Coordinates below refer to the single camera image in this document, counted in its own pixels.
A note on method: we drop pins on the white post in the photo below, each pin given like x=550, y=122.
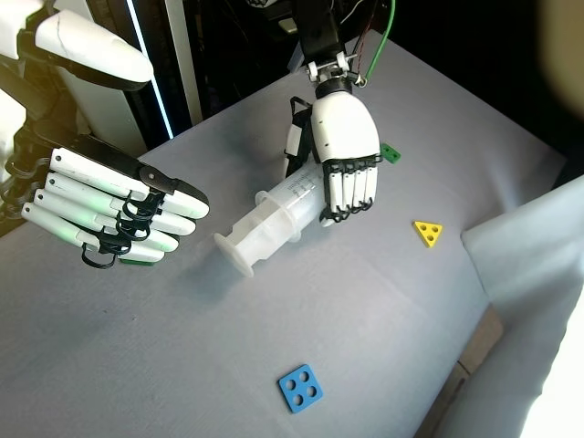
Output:
x=186, y=68

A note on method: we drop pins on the yellow triangular three-hole block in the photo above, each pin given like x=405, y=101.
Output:
x=429, y=242

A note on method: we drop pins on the grey table cloth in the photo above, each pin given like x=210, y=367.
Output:
x=274, y=319

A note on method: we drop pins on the large clear plastic syringe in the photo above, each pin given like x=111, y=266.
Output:
x=274, y=219

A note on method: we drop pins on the white fabric sheet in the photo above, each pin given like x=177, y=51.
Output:
x=524, y=296

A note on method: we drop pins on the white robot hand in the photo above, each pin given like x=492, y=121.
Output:
x=91, y=182
x=347, y=128

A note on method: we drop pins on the green flat block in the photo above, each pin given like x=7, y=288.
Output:
x=137, y=262

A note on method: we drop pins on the black panel with blue light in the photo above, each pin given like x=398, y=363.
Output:
x=159, y=59

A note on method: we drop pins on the white robot body column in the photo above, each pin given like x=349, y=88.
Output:
x=100, y=114

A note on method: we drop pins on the blue square four-hole block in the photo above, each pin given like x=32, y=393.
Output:
x=301, y=388

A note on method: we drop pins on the green two-hole block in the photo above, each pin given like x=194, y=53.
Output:
x=396, y=157

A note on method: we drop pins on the blurred beige object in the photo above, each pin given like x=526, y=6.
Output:
x=563, y=45

